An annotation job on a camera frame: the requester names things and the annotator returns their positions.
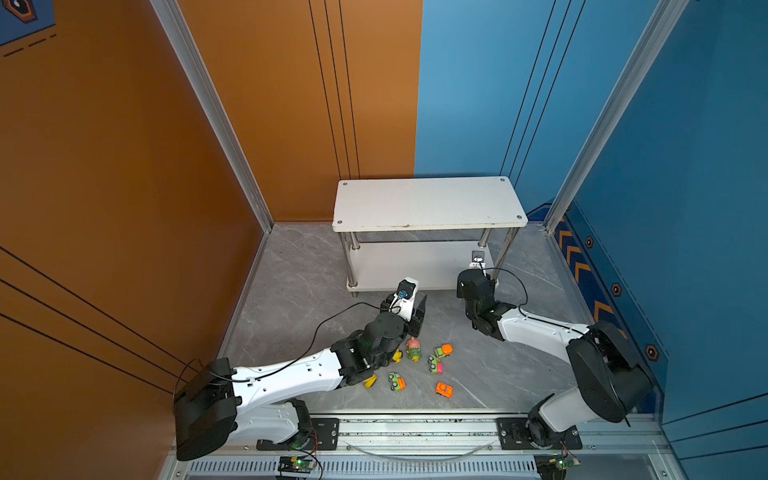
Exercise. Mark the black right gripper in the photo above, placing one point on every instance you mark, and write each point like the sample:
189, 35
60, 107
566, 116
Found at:
459, 287

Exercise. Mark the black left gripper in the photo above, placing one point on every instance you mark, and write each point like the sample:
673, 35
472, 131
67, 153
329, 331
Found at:
414, 325

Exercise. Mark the pink green toy figure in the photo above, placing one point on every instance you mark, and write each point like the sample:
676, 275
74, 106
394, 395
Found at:
413, 349

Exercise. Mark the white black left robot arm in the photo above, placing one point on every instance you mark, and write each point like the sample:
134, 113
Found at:
223, 402

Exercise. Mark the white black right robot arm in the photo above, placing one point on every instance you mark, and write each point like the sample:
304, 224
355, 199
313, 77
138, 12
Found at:
611, 378

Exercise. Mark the white two-tier shelf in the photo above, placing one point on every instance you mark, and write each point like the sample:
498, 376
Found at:
487, 204

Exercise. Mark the orange green toy truck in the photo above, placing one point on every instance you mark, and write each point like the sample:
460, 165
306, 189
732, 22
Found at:
443, 351

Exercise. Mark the green pink toy car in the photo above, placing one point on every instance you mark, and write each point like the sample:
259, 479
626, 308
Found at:
435, 366

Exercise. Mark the green orange toy car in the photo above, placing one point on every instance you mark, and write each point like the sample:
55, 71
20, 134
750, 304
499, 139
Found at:
396, 381

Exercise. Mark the green circuit board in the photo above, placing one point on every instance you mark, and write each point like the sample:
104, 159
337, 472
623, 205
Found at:
297, 467

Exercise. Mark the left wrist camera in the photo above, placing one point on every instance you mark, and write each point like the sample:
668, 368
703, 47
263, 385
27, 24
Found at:
405, 289

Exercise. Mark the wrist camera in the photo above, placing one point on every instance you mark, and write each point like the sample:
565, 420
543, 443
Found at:
478, 260
405, 289

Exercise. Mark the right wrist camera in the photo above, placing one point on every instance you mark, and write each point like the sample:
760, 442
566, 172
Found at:
478, 260

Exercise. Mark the right aluminium corner post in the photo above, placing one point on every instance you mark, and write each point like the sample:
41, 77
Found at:
653, 38

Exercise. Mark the aluminium corner post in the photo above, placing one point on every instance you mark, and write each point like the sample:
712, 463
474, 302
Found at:
177, 31
653, 38

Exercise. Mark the left aluminium corner post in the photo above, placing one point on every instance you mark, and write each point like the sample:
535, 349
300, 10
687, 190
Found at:
177, 31

